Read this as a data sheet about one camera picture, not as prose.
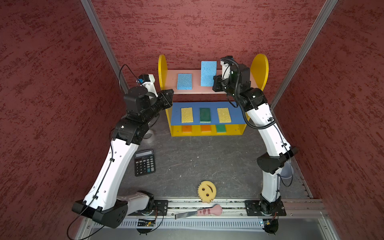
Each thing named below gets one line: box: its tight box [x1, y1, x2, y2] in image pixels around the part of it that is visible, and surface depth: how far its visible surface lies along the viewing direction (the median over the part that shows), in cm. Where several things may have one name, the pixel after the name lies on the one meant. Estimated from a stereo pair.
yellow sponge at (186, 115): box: [181, 107, 194, 123], surface depth 97 cm
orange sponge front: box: [200, 125, 211, 133], surface depth 108 cm
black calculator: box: [134, 149, 156, 177], surface depth 89 cm
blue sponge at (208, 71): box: [200, 61, 217, 87], surface depth 71 cm
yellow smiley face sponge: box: [197, 180, 217, 204], surface depth 79 cm
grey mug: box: [280, 161, 294, 179], surface depth 84 cm
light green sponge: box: [216, 124, 226, 133], surface depth 105 cm
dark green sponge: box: [199, 107, 211, 123], surface depth 97 cm
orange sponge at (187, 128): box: [182, 125, 192, 133], surface depth 105 cm
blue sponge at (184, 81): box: [177, 73, 193, 90], surface depth 76 cm
